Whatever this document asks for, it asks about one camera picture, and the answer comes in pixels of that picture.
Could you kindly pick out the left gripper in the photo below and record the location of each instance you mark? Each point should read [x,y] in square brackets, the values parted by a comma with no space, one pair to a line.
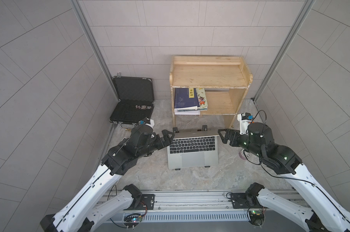
[160,139]

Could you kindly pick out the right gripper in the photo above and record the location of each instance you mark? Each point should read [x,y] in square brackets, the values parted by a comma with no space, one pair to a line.
[234,135]

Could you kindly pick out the silver laptop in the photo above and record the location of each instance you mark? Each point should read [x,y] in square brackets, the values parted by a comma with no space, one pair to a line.
[193,148]

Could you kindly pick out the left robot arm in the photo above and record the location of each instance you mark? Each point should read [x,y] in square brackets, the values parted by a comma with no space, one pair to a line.
[82,214]

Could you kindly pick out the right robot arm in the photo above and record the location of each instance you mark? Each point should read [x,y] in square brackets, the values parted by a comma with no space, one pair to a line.
[324,214]

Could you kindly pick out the black laptop stand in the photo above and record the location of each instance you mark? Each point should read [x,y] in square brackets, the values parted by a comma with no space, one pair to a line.
[204,127]

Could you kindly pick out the white book stack bottom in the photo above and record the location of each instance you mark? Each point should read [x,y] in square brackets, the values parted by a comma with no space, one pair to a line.
[191,112]

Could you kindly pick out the open black briefcase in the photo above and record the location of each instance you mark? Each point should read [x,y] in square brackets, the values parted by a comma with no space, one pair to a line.
[135,99]

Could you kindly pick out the colourful illustrated book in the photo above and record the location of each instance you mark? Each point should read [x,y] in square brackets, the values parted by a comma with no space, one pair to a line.
[202,99]

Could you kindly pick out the wooden two-tier shelf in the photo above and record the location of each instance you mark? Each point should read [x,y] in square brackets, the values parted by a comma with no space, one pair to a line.
[226,81]

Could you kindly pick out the left circuit board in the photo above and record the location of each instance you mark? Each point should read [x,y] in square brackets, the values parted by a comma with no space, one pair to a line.
[132,220]

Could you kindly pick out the circuit board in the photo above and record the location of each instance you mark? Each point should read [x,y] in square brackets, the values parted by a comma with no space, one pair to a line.
[132,220]
[256,217]

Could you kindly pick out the right circuit board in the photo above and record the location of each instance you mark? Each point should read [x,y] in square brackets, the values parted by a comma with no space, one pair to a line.
[256,217]

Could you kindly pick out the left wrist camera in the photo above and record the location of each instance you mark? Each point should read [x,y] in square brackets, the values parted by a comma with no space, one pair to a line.
[147,121]

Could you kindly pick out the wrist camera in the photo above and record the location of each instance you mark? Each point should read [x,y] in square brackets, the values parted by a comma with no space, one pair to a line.
[244,120]
[147,121]

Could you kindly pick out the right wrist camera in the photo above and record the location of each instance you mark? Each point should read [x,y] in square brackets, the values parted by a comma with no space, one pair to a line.
[244,120]

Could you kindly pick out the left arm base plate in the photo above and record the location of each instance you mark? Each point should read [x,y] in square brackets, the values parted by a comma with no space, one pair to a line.
[146,202]

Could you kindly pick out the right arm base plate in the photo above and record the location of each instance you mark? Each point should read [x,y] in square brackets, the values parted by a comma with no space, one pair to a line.
[242,201]

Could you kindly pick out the aluminium mounting rail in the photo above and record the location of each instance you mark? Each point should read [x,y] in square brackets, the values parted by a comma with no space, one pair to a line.
[191,200]

